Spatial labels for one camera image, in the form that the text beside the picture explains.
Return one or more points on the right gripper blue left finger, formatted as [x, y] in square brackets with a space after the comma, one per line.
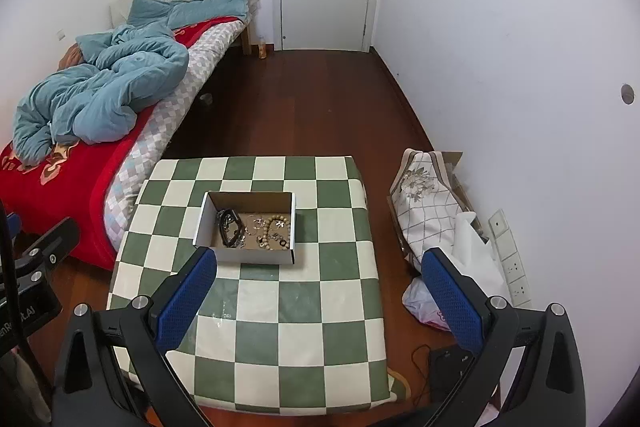
[151, 330]

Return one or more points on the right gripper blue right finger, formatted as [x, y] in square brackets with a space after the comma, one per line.
[485, 326]

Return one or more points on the black wristband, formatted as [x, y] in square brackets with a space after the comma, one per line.
[231, 227]

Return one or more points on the white cardboard box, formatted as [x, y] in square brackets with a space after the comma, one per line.
[269, 219]

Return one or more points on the black box on floor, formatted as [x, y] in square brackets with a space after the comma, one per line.
[446, 367]

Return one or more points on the white plastic shopping bag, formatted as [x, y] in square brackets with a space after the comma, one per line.
[421, 304]

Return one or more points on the red bed blanket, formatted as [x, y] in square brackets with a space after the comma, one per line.
[72, 182]

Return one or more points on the floral patterned cloth bag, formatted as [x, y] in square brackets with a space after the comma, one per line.
[426, 198]

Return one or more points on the green white checkered tablecloth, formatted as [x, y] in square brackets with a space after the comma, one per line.
[304, 339]

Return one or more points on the blue quilt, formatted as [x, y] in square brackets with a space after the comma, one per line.
[122, 72]

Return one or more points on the checkered mattress sheet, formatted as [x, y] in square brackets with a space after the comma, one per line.
[165, 119]

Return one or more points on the small orange bottle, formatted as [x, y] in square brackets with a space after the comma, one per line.
[262, 49]

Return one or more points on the white wall socket strip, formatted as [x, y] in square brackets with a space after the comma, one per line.
[510, 260]

